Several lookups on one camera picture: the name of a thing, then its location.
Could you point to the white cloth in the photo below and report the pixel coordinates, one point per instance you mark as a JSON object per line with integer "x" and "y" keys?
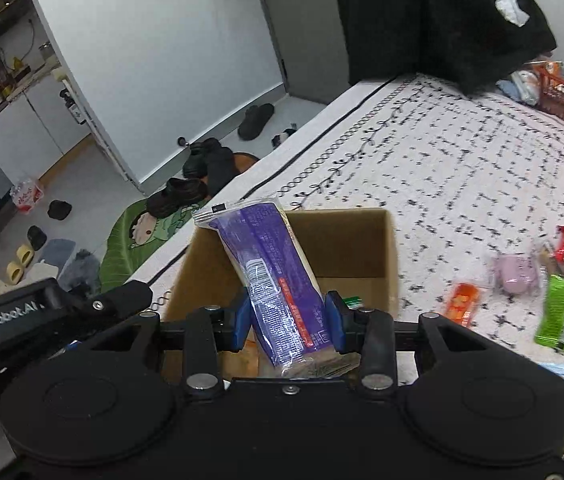
{"x": 509, "y": 2}

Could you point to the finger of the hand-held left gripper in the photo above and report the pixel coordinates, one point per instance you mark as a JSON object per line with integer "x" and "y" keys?
{"x": 112, "y": 302}

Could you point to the yellow slipper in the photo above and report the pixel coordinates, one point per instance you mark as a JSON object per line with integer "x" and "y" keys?
{"x": 13, "y": 272}
{"x": 23, "y": 254}

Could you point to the orange snack packet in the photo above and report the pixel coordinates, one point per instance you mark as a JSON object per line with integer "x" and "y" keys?
{"x": 461, "y": 302}

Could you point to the pink and white plastic pack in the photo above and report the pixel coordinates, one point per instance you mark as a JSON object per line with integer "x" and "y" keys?
{"x": 27, "y": 192}

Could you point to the black and white sneaker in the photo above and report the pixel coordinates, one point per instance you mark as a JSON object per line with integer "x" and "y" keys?
{"x": 282, "y": 137}

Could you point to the brown cardboard box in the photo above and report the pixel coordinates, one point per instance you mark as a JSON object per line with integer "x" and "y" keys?
{"x": 356, "y": 245}

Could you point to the black door stopper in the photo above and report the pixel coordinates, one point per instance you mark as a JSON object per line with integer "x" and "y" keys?
{"x": 181, "y": 141}

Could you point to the green cartoon rug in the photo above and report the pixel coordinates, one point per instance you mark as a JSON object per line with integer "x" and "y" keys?
{"x": 127, "y": 245}

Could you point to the brown mat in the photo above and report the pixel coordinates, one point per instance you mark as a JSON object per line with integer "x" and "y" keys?
{"x": 243, "y": 161}

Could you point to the black shoe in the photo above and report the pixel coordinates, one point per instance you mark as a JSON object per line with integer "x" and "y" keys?
{"x": 201, "y": 154}
{"x": 223, "y": 170}
{"x": 177, "y": 195}

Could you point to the blue snack packet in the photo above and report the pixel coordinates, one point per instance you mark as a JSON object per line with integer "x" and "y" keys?
{"x": 556, "y": 368}

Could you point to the pink snack packet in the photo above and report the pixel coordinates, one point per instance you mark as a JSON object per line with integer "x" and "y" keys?
{"x": 514, "y": 272}

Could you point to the purple snack packet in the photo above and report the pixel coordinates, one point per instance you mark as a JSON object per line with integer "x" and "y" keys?
{"x": 272, "y": 260}

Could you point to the white kitchen cabinet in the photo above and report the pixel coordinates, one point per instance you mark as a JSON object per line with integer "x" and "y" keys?
{"x": 32, "y": 130}

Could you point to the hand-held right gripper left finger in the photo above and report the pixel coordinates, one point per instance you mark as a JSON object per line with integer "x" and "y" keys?
{"x": 242, "y": 322}

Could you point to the light blue clothes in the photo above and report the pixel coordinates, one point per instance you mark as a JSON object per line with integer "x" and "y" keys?
{"x": 521, "y": 85}

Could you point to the printed blanket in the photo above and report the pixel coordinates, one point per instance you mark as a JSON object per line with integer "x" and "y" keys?
{"x": 461, "y": 170}

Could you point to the glass jar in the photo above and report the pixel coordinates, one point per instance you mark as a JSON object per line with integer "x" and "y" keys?
{"x": 44, "y": 52}

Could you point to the grey door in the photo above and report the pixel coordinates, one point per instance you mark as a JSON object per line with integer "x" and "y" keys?
{"x": 307, "y": 35}

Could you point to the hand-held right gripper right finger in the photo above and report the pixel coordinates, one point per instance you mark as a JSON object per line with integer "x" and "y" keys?
{"x": 337, "y": 322}

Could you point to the black coat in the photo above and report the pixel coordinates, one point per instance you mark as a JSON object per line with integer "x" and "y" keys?
{"x": 421, "y": 20}

